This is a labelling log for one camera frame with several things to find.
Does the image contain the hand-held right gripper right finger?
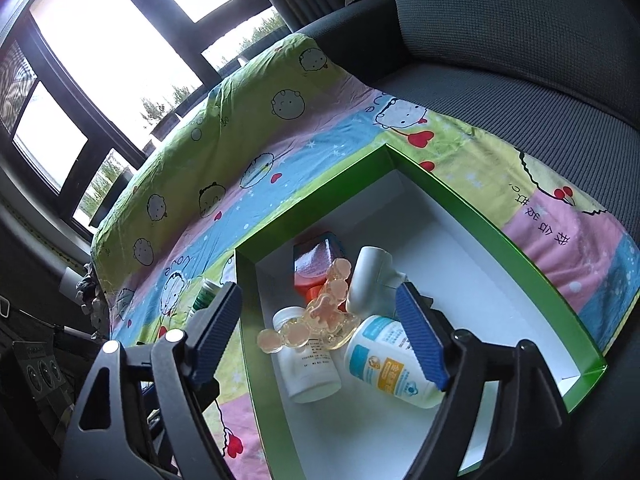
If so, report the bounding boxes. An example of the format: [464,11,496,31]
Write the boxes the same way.
[394,281,572,480]

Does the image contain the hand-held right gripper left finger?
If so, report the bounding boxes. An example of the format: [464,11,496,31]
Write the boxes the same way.
[60,281,244,480]

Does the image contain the green and white bottle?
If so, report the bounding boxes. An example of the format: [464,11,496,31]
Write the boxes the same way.
[189,280,223,319]

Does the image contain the blue label white bottle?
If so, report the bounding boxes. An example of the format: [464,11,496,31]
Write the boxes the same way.
[344,314,446,409]

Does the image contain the clear plastic toy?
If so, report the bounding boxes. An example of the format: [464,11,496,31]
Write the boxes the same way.
[257,258,362,353]

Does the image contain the green cardboard box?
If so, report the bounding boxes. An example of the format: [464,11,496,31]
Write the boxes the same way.
[234,142,608,480]

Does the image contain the white plug adapter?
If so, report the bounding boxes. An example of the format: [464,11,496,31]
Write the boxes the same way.
[347,246,408,317]

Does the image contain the white pill bottle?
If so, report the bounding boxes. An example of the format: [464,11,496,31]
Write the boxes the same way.
[271,306,343,405]

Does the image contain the printed cartoon blanket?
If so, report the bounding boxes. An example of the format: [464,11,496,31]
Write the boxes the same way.
[90,32,640,461]

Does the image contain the window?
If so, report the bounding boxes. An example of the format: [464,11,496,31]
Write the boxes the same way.
[0,0,296,233]

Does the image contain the dark grey sofa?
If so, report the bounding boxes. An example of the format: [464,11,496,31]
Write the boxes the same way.
[300,0,640,480]

